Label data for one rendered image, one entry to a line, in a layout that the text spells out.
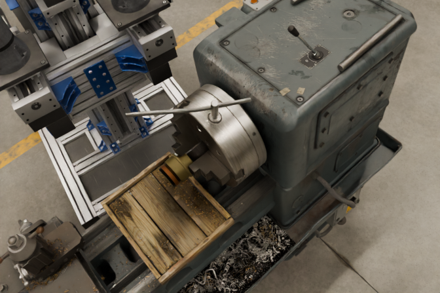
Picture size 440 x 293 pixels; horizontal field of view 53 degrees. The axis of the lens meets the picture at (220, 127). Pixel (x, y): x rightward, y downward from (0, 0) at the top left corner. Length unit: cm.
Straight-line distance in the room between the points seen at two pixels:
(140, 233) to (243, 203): 36
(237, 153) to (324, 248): 122
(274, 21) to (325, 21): 16
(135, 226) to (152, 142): 104
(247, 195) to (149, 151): 106
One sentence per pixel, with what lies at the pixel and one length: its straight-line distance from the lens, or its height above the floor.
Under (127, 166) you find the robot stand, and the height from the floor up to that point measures 21.
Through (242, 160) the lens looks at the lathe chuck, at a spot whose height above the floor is 114.
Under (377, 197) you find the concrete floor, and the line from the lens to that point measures 253.
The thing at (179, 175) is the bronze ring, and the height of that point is 110.
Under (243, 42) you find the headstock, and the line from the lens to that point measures 139.
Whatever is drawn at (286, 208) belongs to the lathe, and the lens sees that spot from 169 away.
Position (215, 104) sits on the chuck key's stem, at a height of 132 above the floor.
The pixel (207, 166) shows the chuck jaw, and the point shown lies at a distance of 131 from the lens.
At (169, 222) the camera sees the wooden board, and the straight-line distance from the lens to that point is 149.
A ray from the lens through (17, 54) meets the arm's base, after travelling 169.
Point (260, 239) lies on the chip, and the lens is 179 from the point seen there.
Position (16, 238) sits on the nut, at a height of 118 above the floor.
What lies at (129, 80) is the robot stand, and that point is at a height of 85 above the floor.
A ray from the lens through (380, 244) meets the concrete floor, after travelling 242.
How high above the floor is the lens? 223
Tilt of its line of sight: 55 degrees down
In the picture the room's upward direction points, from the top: 11 degrees counter-clockwise
